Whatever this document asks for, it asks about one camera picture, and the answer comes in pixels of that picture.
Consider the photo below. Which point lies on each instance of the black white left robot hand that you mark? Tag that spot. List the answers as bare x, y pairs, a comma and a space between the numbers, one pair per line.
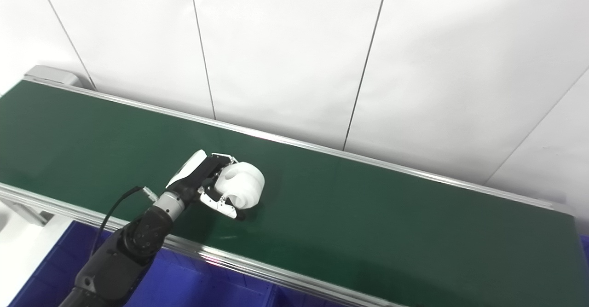
195, 178

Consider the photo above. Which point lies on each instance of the white round plastic part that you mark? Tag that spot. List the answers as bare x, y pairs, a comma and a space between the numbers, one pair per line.
244, 185

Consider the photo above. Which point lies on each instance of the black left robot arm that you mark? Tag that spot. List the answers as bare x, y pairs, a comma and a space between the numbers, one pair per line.
133, 242

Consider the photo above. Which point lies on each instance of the blue plastic bin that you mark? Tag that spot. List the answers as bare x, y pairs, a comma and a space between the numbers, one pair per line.
193, 284
303, 298

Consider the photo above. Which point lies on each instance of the green conveyor belt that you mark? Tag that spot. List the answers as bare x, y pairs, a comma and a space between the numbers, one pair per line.
368, 215
257, 264

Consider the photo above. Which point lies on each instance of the grey conveyor support bracket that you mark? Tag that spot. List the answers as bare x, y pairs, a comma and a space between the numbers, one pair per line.
25, 212

